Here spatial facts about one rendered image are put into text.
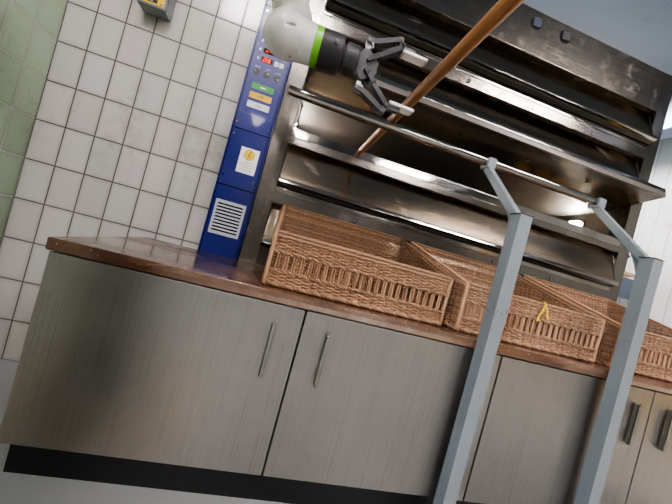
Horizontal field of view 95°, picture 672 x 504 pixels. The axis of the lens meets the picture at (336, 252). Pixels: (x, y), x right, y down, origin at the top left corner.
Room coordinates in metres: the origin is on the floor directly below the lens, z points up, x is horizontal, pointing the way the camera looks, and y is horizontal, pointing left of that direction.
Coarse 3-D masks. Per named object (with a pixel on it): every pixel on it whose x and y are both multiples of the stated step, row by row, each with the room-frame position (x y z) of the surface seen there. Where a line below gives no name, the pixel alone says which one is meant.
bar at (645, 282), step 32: (320, 96) 0.95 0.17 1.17; (384, 128) 1.00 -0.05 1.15; (480, 160) 1.06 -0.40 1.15; (576, 192) 1.13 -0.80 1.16; (512, 224) 0.86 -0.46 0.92; (608, 224) 1.10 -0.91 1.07; (512, 256) 0.84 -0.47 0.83; (640, 256) 0.97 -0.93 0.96; (512, 288) 0.85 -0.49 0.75; (640, 288) 0.94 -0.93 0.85; (640, 320) 0.93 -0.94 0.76; (480, 352) 0.85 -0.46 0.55; (480, 384) 0.84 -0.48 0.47; (608, 384) 0.96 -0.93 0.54; (608, 416) 0.94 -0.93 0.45; (448, 448) 0.87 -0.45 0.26; (608, 448) 0.93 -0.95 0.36; (448, 480) 0.84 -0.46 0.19
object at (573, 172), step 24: (312, 72) 1.22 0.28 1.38; (336, 96) 1.33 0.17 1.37; (408, 120) 1.37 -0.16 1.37; (432, 120) 1.34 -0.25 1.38; (456, 120) 1.30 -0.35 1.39; (480, 120) 1.30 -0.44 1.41; (456, 144) 1.46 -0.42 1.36; (480, 144) 1.42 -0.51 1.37; (504, 144) 1.38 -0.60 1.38; (528, 144) 1.34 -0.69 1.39; (528, 168) 1.52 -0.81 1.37; (552, 168) 1.47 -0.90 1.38; (576, 168) 1.43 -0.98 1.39; (600, 168) 1.42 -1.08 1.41; (600, 192) 1.58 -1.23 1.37; (624, 192) 1.53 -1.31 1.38; (648, 192) 1.48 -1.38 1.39
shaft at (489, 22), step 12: (504, 0) 0.50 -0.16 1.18; (516, 0) 0.49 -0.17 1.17; (492, 12) 0.53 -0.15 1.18; (504, 12) 0.51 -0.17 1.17; (480, 24) 0.56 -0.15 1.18; (492, 24) 0.54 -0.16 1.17; (468, 36) 0.59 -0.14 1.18; (480, 36) 0.57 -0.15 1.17; (456, 48) 0.63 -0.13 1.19; (468, 48) 0.61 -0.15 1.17; (444, 60) 0.68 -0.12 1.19; (456, 60) 0.65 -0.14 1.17; (432, 72) 0.73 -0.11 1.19; (444, 72) 0.70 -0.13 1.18; (420, 84) 0.80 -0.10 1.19; (432, 84) 0.76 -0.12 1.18; (408, 96) 0.87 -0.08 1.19; (420, 96) 0.82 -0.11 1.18; (396, 120) 1.00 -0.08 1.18; (384, 132) 1.11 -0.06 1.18; (372, 144) 1.26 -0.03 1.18
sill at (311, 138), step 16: (320, 144) 1.33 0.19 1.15; (336, 144) 1.34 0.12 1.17; (368, 160) 1.37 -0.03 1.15; (384, 160) 1.38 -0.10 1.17; (416, 176) 1.41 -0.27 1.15; (432, 176) 1.43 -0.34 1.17; (464, 192) 1.46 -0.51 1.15; (480, 192) 1.48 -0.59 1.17; (528, 208) 1.53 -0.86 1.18; (560, 224) 1.56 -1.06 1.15; (608, 240) 1.62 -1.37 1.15
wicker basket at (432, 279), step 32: (288, 224) 1.27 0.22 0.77; (352, 224) 1.33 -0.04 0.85; (288, 256) 0.84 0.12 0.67; (320, 256) 0.85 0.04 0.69; (352, 256) 0.87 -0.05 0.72; (384, 256) 1.34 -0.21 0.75; (416, 256) 1.19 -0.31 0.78; (288, 288) 0.84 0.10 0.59; (320, 288) 0.86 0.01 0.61; (352, 288) 0.88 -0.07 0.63; (384, 288) 0.89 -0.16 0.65; (416, 288) 0.91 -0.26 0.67; (448, 288) 0.93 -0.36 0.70; (416, 320) 0.92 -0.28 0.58
